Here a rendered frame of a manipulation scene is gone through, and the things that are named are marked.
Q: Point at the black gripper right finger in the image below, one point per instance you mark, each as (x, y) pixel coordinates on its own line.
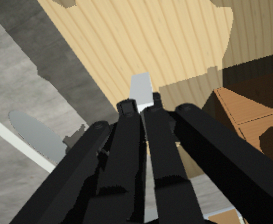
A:
(240, 171)

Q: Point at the small brown chest of drawers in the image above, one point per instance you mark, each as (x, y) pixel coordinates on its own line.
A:
(223, 115)

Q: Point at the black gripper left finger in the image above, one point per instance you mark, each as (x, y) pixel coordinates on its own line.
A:
(119, 196)

